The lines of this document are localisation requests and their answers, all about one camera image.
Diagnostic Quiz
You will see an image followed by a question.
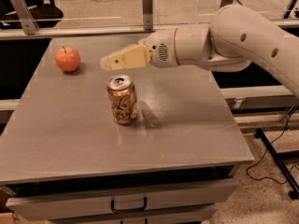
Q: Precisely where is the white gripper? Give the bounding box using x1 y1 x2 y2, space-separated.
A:
100 29 178 71

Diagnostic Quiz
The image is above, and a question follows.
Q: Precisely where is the orange soda can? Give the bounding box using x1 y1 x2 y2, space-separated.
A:
107 75 137 125

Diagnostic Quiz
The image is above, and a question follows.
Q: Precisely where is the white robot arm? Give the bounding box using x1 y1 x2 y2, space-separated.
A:
100 5 299 96

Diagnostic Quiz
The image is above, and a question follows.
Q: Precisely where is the red apple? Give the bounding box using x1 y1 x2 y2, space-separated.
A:
54 46 80 73

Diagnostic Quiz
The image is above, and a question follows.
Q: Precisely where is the black office chair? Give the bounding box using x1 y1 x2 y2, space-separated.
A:
0 0 64 30

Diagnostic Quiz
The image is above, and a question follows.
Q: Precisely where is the metal railing beam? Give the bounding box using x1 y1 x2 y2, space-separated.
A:
0 19 299 41

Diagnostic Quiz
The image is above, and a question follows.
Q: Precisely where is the grey lower drawer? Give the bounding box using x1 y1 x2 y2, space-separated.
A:
47 204 217 224

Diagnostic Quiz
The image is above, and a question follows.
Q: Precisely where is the grey drawer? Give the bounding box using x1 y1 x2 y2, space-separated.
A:
7 178 238 220
47 204 217 224

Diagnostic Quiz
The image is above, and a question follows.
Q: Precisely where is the grey upper drawer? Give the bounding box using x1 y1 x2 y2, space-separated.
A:
7 178 238 220

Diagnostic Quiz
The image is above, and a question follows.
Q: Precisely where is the black stand leg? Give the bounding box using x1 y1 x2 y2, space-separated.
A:
254 128 299 200

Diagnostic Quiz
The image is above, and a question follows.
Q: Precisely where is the middle metal bracket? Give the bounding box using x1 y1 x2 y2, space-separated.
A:
142 0 153 30

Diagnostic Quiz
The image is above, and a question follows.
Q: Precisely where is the left metal bracket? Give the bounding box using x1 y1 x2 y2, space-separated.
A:
10 0 38 35

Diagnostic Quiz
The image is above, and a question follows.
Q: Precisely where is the black drawer handle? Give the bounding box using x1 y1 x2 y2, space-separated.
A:
110 197 148 214

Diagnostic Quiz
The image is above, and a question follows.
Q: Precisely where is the black floor cable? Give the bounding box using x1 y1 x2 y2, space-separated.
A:
246 105 299 186

